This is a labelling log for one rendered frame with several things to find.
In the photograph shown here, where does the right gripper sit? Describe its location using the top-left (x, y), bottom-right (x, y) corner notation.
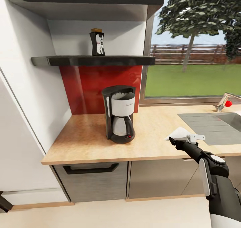
top-left (169, 136), bottom-right (199, 158)

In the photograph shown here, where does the bottle of coffee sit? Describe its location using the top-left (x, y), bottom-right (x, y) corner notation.
top-left (90, 29), bottom-right (105, 56)

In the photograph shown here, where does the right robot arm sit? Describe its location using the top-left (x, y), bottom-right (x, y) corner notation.
top-left (169, 134), bottom-right (241, 228)

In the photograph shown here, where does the paper coffee filter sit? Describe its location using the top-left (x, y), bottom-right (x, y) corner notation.
top-left (164, 127), bottom-right (190, 141)

